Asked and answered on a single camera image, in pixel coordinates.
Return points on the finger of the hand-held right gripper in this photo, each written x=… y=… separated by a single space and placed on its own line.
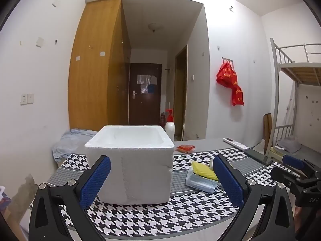
x=283 y=175
x=293 y=162

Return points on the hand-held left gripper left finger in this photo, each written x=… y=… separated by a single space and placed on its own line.
x=96 y=180

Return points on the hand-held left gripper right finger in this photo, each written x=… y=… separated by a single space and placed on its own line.
x=228 y=180

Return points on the grey sock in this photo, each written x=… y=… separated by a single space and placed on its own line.
x=203 y=185

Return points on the yellow foam net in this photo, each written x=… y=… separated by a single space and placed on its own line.
x=204 y=170

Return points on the white foam box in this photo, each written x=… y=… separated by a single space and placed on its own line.
x=140 y=170

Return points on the black smartphone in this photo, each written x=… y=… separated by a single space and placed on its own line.
x=259 y=157

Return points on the white remote control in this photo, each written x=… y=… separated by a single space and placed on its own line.
x=235 y=143

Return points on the wooden boards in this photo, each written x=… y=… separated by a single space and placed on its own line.
x=267 y=130

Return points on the blue-grey crumpled cloth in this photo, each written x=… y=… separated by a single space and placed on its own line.
x=70 y=143

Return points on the red snack packet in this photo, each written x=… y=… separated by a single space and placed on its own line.
x=185 y=148

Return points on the white hanging cloth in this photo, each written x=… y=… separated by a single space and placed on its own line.
x=291 y=105

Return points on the houndstooth patterned cloth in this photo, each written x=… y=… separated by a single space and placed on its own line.
x=150 y=218

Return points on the white lotion bottle red pump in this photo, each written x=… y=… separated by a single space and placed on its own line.
x=170 y=130

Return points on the red plastic bag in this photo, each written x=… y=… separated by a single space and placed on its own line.
x=237 y=95
x=227 y=76

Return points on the dark brown door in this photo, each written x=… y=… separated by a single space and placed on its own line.
x=143 y=108

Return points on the papers on door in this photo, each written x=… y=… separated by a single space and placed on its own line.
x=146 y=82

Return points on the wooden wardrobe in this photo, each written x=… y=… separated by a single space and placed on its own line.
x=92 y=67

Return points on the ceiling lamp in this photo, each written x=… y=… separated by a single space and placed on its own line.
x=154 y=27

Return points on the metal bunk bed frame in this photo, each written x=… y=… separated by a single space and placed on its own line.
x=278 y=80

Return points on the wooden door frame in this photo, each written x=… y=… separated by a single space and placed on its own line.
x=181 y=93

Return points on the white wall switch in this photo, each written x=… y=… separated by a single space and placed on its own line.
x=30 y=98

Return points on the white wall socket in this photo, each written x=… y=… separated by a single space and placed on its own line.
x=23 y=99

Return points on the metal wall hook rack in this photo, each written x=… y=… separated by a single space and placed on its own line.
x=228 y=59

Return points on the white square wall plate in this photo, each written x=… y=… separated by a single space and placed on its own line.
x=40 y=42

